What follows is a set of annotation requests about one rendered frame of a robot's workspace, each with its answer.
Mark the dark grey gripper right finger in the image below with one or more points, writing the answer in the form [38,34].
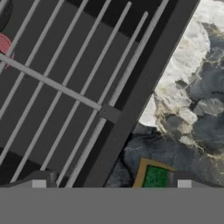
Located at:
[183,182]

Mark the black pan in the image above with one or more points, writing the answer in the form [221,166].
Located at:
[3,13]

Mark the black hob with grey grate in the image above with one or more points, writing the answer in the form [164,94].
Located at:
[73,87]

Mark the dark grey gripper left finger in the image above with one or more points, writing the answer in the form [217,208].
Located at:
[40,180]

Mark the red round object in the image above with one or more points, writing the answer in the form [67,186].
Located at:
[4,48]

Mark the green and yellow sponge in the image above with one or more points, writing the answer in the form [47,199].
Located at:
[154,175]

